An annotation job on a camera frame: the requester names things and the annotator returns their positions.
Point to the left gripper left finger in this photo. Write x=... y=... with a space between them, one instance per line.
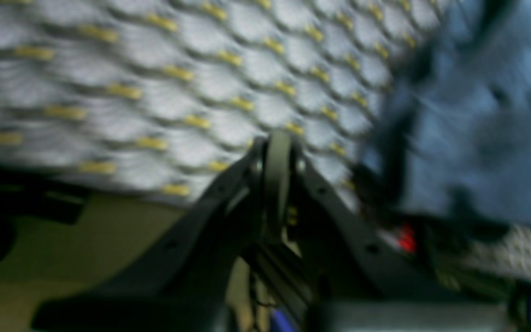
x=180 y=283

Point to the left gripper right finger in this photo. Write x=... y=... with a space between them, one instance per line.
x=359 y=283

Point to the blue T-shirt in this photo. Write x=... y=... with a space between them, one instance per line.
x=453 y=143

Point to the red and black clamp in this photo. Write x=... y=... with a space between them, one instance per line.
x=407 y=239

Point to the fan-patterned tablecloth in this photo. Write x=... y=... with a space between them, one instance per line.
x=157 y=97

